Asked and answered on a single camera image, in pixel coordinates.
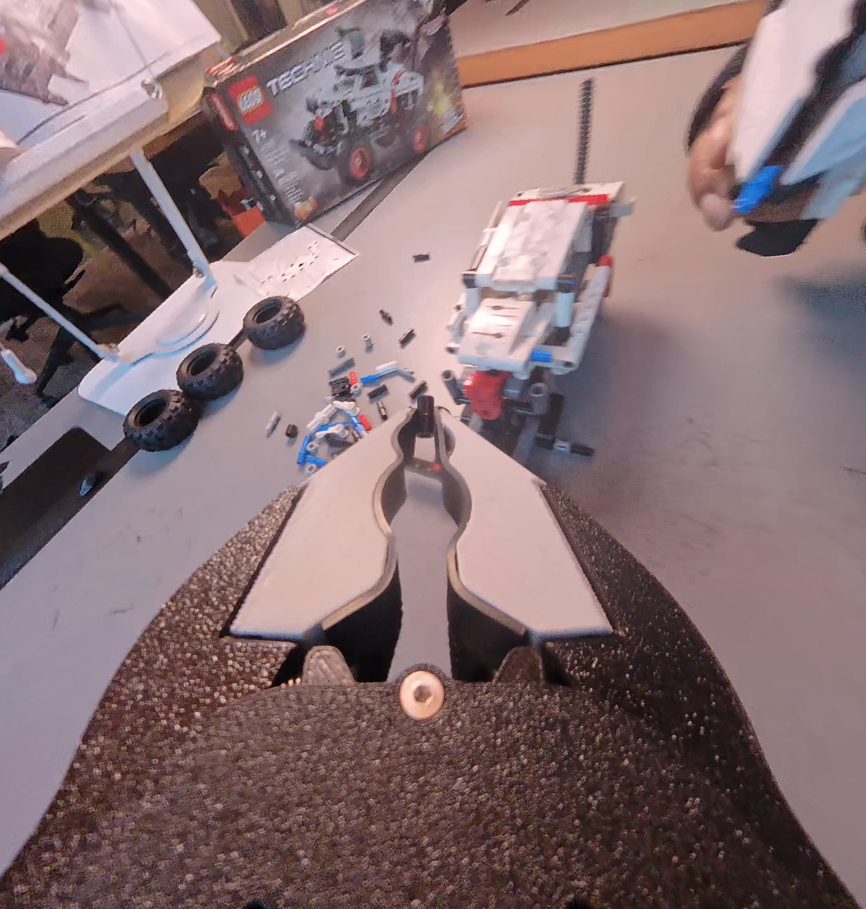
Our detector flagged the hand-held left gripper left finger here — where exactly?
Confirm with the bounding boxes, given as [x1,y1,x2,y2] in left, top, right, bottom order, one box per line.
[229,407,422,668]

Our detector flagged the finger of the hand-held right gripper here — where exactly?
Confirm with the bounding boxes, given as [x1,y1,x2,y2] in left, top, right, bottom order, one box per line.
[729,0,853,186]
[788,57,866,221]

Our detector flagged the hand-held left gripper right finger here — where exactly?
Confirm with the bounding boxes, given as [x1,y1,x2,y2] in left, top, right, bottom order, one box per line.
[436,410,617,661]

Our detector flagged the small blue connector part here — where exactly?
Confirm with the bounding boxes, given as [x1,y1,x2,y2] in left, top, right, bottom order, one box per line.
[732,167,786,217]

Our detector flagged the small black connector pin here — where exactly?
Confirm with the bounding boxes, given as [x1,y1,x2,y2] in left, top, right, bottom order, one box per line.
[409,395,448,472]

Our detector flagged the black knobby toy tyre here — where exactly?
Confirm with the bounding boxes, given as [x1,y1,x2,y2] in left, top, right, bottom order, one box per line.
[176,343,245,400]
[243,296,307,350]
[124,391,201,453]

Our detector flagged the white brick-built truck model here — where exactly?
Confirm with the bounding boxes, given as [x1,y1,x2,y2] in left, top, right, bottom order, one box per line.
[440,79,635,458]

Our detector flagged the instruction booklet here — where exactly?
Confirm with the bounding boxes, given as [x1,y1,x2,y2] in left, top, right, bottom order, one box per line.
[0,0,223,157]

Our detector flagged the grey desk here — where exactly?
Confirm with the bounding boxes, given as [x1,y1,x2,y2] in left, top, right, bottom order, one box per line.
[0,43,866,909]

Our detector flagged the person's right hand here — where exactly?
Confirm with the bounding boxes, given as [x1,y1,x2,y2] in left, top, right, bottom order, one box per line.
[686,79,753,231]

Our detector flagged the loose small building parts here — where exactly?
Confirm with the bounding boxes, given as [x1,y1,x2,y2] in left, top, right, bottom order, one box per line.
[263,249,434,477]

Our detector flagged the wood-edged grey table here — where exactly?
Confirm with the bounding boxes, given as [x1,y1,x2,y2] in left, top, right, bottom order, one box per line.
[447,0,775,89]

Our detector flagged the white book stand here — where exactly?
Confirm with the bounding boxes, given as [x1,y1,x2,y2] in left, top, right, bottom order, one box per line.
[0,150,277,416]

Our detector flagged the white sticker sheet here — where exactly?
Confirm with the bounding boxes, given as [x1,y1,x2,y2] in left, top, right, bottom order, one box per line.
[227,225,360,302]

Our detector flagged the orange box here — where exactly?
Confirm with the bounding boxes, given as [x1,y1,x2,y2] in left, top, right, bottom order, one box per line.
[220,192,270,240]

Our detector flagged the black office chair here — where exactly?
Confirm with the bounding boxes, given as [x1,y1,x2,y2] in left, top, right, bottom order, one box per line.
[0,214,107,356]

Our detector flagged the toy truck set box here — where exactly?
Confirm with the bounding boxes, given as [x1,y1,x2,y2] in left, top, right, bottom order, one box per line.
[202,0,469,225]

